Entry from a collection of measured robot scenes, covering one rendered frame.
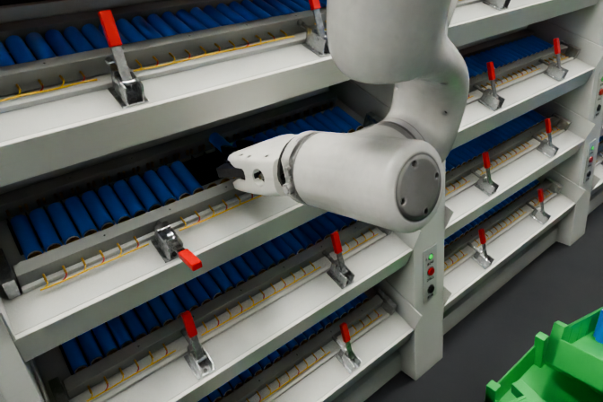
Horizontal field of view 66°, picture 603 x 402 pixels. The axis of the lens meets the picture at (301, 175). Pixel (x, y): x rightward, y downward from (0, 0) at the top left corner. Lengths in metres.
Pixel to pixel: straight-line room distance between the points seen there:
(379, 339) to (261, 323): 0.31
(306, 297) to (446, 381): 0.45
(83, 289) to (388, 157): 0.37
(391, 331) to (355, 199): 0.60
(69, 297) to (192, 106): 0.25
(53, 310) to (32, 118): 0.20
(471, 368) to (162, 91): 0.88
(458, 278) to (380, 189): 0.76
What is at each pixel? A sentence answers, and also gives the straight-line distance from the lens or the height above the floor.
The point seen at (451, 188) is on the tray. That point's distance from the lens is 1.06.
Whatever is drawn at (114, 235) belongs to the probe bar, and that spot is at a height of 0.57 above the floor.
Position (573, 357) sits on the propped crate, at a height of 0.13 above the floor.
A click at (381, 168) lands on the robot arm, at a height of 0.67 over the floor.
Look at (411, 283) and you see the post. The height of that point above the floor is 0.25.
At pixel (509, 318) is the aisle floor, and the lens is 1.29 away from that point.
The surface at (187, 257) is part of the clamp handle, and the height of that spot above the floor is 0.55.
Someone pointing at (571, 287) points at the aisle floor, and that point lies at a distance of 1.42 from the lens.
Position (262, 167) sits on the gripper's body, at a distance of 0.52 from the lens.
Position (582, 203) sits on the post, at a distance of 1.57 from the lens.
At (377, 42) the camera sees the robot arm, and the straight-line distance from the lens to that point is 0.33.
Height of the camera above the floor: 0.83
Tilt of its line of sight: 24 degrees down
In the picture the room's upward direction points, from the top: 7 degrees counter-clockwise
